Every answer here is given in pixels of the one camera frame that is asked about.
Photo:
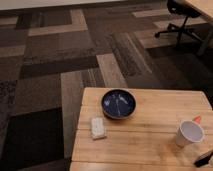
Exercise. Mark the dark blue ceramic bowl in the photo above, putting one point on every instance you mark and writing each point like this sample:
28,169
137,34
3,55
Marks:
118,104

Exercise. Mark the white eraser block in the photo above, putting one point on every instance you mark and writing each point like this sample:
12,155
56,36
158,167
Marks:
97,128

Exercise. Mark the orange marker tip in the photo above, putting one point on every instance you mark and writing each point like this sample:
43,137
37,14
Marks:
197,119

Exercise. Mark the black remote-like object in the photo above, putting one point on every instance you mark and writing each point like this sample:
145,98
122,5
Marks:
205,159

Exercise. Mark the light wooden desk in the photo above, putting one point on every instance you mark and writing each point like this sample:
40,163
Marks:
205,7

